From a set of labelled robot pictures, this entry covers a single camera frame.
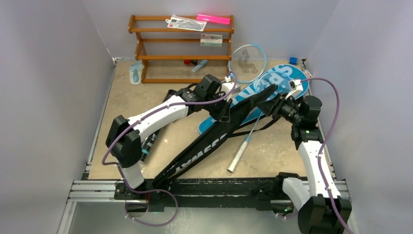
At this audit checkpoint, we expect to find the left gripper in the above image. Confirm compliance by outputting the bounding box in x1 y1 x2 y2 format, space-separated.
203 92 232 122

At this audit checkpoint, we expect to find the black Crossway racket bag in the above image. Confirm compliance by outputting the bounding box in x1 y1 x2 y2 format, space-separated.
152 84 278 189

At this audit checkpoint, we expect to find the black shuttlecock tube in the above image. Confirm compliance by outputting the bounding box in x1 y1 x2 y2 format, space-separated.
140 130 160 162

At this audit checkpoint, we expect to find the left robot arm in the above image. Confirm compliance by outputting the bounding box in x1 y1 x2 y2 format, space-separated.
102 73 240 199

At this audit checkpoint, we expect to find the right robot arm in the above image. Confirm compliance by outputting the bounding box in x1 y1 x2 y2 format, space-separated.
271 95 352 234

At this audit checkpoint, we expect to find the light blue badminton racket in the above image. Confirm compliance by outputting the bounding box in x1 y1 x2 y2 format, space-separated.
228 44 267 84

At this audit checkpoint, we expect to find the blue racket bag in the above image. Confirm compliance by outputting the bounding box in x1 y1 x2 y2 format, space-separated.
198 64 309 134

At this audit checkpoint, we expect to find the small blue cube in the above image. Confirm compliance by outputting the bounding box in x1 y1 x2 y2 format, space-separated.
289 57 298 65

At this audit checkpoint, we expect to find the light blue strip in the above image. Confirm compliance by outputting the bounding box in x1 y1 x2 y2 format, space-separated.
191 59 208 73

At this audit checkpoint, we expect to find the red black small object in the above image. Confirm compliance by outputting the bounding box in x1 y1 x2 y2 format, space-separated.
184 59 198 65

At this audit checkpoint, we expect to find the white green box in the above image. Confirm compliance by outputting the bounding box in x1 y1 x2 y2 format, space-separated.
200 34 223 47

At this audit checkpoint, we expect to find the wooden shelf rack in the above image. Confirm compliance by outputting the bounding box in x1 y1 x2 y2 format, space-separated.
128 15 235 83

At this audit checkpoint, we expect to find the pink bar on shelf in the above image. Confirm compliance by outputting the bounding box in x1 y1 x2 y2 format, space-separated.
196 14 231 25

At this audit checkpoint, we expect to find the light blue packaged item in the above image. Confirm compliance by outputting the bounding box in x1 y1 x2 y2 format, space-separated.
129 62 143 85

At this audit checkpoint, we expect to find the white blister package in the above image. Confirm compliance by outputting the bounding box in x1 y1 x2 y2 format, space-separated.
165 16 207 32

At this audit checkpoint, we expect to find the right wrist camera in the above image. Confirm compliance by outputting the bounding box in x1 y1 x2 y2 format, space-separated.
286 79 303 99

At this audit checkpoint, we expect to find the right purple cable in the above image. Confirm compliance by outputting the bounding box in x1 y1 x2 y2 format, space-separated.
300 77 356 234

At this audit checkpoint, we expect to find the purple cable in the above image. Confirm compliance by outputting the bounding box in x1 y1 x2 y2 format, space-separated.
101 71 239 227
300 77 356 234

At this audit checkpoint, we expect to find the white racket handle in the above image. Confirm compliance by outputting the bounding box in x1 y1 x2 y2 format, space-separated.
226 113 263 174

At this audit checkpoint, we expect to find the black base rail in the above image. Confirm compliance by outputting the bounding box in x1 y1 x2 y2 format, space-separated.
68 174 351 214

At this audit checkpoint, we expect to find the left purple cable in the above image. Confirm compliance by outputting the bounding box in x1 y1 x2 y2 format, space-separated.
101 71 239 227

